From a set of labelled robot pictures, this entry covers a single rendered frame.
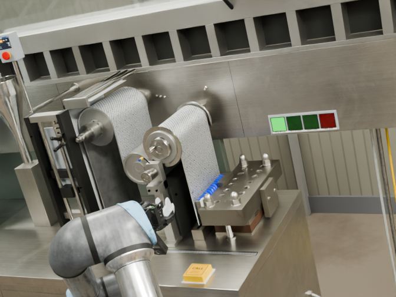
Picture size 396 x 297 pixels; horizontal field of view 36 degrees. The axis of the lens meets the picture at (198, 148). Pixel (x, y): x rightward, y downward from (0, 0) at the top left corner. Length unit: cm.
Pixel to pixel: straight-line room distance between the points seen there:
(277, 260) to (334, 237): 174
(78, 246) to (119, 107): 91
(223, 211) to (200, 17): 70
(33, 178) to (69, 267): 117
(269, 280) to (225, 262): 17
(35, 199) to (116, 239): 127
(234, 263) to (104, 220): 68
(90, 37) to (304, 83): 87
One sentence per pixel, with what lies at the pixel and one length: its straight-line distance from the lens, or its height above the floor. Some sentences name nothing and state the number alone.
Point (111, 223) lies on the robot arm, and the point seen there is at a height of 134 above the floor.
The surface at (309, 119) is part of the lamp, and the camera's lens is 221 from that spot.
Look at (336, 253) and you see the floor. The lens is 370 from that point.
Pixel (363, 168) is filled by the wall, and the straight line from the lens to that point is 395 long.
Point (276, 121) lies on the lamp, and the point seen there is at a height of 120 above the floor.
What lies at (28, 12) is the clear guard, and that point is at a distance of 250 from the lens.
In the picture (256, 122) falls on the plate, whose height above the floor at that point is 120.
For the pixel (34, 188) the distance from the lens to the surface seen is 261.
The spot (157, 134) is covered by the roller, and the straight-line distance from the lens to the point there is 207.
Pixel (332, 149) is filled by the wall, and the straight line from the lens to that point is 395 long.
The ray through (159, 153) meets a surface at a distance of 208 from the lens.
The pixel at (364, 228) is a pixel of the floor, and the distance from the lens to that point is 391.
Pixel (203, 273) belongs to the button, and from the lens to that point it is 193.
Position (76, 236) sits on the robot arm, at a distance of 141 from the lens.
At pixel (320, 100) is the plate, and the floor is 126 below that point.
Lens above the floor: 190
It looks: 19 degrees down
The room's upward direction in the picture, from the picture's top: 14 degrees counter-clockwise
